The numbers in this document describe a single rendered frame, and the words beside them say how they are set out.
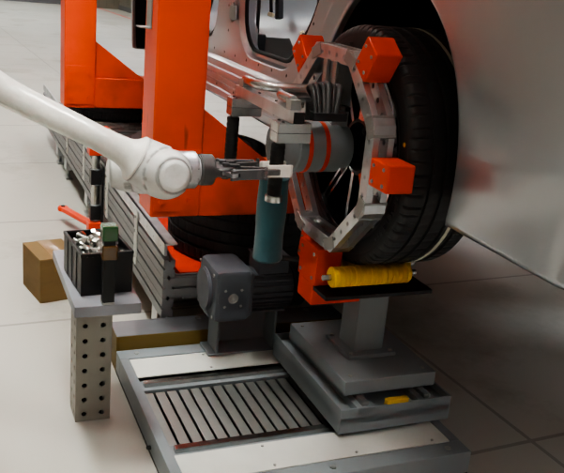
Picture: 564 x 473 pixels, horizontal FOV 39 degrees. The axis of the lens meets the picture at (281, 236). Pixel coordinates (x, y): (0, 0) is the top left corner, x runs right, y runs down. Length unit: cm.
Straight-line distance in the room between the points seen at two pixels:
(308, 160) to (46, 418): 107
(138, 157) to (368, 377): 100
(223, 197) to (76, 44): 196
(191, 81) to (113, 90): 196
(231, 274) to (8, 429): 78
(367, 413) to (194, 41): 120
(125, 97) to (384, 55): 265
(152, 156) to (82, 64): 274
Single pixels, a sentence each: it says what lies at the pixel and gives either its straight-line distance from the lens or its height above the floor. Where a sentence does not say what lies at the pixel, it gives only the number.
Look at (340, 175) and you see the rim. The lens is 235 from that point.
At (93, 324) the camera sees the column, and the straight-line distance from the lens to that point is 233.
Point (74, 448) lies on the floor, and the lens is 235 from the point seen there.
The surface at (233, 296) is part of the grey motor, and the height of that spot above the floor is 32.
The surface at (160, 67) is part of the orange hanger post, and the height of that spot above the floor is 99.
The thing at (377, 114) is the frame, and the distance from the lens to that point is 199.
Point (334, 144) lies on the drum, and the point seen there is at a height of 87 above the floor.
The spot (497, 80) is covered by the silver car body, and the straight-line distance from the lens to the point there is 183.
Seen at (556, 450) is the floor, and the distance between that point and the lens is 265.
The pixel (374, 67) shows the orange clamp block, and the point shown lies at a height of 109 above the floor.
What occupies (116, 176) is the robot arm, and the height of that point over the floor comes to 83.
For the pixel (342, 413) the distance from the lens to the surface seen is 226.
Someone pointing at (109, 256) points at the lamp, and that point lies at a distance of 204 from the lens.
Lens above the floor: 129
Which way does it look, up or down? 18 degrees down
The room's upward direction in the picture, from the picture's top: 5 degrees clockwise
